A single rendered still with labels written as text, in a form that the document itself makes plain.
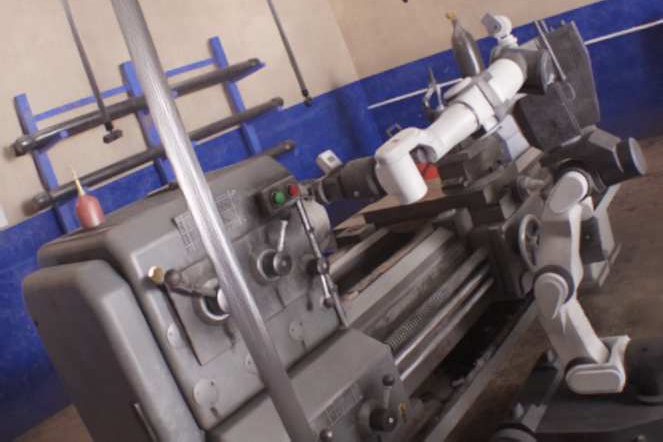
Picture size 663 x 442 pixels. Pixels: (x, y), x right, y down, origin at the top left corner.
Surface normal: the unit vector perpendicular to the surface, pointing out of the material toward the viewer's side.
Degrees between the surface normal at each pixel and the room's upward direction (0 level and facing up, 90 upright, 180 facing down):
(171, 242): 90
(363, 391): 90
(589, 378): 90
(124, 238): 45
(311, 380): 32
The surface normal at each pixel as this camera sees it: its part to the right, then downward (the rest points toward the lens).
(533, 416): 0.27, -0.78
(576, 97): -0.40, 0.25
